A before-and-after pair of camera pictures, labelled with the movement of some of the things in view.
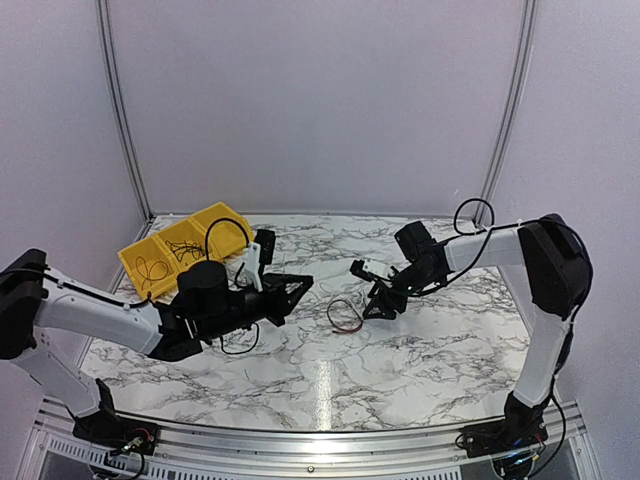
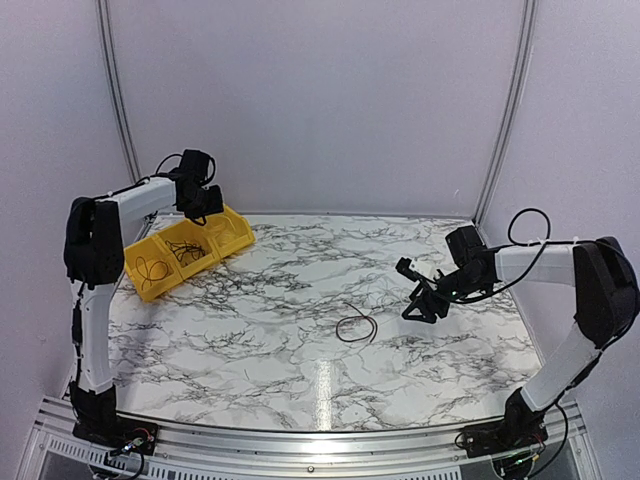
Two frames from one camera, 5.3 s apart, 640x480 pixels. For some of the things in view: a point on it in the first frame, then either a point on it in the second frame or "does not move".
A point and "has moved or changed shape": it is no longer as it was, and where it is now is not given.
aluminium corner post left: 120,108 does not move
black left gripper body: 230,319 -> 202,205
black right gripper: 380,300 -> 424,302
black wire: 178,249 does not move
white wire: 334,288 has moved or changed shape
